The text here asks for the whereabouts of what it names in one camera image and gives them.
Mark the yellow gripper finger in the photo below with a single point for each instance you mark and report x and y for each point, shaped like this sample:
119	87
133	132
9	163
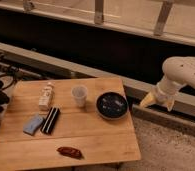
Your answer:
169	105
148	100

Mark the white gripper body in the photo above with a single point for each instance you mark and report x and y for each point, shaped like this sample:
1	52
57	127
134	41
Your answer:
166	90

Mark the dark ceramic bowl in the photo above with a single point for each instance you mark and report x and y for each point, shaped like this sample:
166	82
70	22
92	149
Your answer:
111	106

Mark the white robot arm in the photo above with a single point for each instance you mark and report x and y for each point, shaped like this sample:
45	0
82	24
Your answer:
178	72

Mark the translucent plastic cup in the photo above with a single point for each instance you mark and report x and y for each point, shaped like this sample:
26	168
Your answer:
79	93

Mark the black striped box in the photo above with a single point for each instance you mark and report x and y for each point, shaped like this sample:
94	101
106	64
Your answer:
50	120

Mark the small white bottle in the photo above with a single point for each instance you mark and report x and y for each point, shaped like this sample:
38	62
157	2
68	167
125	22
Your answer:
46	97

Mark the blue sponge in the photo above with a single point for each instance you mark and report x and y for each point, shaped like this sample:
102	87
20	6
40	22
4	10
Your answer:
33	124

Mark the metal railing frame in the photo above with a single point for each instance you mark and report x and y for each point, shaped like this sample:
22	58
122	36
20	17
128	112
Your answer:
169	20

